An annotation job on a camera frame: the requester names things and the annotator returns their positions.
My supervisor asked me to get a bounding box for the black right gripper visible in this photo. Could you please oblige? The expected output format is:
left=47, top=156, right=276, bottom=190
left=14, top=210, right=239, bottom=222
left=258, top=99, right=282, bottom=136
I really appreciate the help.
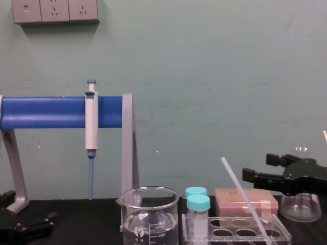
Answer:
left=242, top=153, right=327, bottom=198

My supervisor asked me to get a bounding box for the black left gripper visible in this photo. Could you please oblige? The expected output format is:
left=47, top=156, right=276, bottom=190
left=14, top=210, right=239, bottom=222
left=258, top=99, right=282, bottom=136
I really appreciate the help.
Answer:
left=0, top=189, right=58, bottom=245

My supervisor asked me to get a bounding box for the translucent white stirring rod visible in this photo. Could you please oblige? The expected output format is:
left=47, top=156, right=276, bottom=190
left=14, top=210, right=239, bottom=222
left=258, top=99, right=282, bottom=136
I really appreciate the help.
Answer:
left=220, top=156, right=272, bottom=245

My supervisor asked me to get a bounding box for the glass conical flask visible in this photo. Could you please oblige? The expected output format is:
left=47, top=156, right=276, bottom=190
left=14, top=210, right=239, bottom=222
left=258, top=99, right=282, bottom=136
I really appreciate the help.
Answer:
left=278, top=146, right=322, bottom=223

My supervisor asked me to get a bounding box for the black table cloth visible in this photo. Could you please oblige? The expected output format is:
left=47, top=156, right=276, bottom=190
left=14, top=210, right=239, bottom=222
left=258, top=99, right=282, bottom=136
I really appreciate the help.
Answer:
left=0, top=195, right=327, bottom=245

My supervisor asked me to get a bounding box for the pink box with tape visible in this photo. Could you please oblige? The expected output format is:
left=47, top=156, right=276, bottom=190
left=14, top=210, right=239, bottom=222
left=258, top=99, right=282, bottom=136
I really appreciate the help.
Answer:
left=215, top=188, right=279, bottom=220

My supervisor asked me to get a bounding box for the clear plastic tube rack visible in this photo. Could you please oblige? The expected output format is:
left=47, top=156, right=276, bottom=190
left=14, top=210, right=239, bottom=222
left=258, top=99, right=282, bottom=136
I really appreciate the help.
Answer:
left=181, top=212, right=293, bottom=245

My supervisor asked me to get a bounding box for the teal capped sample tube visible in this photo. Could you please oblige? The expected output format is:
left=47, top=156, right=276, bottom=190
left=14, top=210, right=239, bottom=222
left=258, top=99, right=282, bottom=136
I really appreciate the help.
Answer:
left=186, top=194, right=211, bottom=242
left=185, top=186, right=207, bottom=199

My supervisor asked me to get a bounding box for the blue and grey pipette stand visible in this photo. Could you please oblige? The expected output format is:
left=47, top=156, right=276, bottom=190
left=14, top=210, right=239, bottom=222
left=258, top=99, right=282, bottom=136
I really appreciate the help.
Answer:
left=0, top=93, right=142, bottom=215

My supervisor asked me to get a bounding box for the white and blue pipette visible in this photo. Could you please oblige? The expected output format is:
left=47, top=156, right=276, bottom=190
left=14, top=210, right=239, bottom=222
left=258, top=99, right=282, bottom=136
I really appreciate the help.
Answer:
left=84, top=79, right=100, bottom=201

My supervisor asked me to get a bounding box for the glass beaker with water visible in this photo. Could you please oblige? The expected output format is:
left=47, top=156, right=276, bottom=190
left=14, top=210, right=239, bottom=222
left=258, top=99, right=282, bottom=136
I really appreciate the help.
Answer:
left=115, top=186, right=179, bottom=245

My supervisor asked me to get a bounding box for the grey wall socket panel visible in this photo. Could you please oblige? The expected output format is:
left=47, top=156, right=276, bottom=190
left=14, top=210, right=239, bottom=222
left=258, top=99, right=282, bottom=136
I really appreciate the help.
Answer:
left=11, top=0, right=99, bottom=25

